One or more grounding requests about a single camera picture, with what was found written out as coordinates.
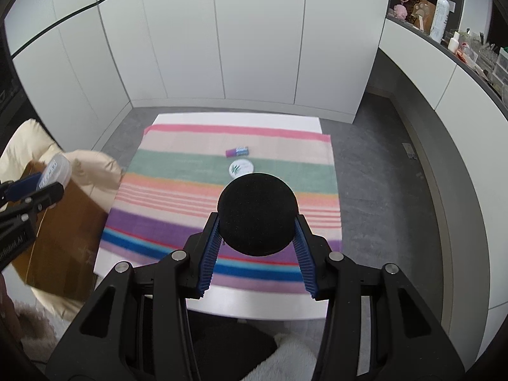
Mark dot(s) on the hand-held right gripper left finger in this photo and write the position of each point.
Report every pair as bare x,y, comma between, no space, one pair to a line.
210,254

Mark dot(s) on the round white jar leaf print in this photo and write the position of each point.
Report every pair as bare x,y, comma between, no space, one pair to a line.
241,168

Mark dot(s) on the small purple tube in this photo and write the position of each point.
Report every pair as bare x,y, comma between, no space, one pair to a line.
237,151

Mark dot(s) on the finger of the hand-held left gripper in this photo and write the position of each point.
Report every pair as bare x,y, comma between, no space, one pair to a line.
49,194
22,188

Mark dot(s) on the round black puff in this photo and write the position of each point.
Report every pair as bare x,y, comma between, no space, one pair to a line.
258,214

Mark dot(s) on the grey floor socket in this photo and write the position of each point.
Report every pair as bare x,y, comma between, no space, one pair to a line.
409,151

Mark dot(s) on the cream quilted cushion chair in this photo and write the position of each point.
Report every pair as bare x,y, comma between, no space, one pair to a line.
95,166

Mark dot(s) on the small clear jar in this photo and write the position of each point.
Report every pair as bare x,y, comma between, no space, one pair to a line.
57,168

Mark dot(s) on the brown cardboard box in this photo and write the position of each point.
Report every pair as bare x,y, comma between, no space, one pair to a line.
67,238

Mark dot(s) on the white wall cupboards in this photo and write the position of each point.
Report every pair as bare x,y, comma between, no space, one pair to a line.
238,27

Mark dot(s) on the white counter cabinet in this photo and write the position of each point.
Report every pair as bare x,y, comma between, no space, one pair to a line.
456,127

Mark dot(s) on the white table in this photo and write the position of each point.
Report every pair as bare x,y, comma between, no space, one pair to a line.
238,121

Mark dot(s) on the clear plastic organiser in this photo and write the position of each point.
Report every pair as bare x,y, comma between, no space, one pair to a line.
492,63

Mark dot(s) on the tall white spray bottle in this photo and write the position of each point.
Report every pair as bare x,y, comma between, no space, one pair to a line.
439,18

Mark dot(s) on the pink bath pouf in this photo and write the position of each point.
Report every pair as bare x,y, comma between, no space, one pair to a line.
398,11

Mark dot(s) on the striped multicolour cloth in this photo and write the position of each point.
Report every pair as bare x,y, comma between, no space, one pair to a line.
178,166

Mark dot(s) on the small white bottle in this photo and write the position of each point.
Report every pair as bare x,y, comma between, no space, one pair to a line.
454,43

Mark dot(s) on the paw print cardboard box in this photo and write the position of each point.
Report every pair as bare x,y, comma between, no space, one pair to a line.
420,12

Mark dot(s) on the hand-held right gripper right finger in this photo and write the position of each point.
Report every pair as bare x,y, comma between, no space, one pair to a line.
303,254

